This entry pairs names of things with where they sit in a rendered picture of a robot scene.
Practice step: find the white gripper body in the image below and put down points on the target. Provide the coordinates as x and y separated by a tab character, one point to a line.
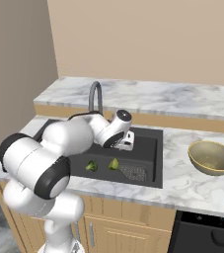
127	141

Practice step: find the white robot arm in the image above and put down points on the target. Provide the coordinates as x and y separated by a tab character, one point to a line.
41	158

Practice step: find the dark grey sink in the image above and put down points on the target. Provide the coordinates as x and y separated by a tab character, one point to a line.
139	158

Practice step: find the green broccoli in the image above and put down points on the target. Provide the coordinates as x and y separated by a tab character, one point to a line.
91	166

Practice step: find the olive bowl with yellow rim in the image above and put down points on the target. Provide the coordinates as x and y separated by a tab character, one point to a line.
212	158

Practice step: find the grey curved tap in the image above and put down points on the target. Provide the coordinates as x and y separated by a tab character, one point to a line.
96	95

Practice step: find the wooden cupboard door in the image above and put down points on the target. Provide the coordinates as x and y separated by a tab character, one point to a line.
24	230
126	235

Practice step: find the black dishwasher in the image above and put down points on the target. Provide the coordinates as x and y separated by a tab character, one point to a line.
204	234

